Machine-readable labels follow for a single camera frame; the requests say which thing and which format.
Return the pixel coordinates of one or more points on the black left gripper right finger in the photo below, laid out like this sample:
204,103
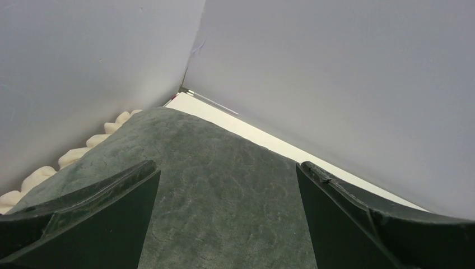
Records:
351,227

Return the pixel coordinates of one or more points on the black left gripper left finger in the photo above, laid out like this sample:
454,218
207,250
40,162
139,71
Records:
102,225

